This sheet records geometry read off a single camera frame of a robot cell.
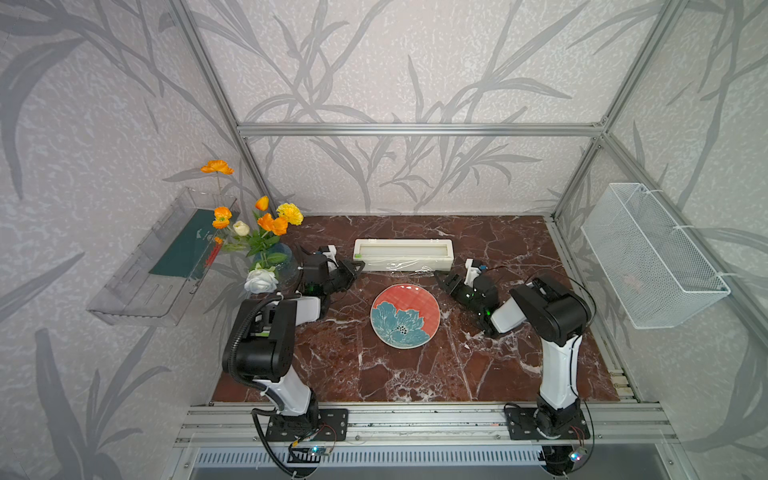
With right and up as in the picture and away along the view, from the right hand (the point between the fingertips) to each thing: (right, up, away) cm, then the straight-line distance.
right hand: (437, 275), depth 97 cm
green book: (-61, +8, -29) cm, 68 cm away
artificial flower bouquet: (-45, +3, -26) cm, 52 cm away
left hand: (-23, +5, -5) cm, 24 cm away
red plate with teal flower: (-11, -12, -5) cm, 17 cm away
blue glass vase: (-44, +7, -18) cm, 48 cm away
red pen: (-56, +8, -28) cm, 63 cm away
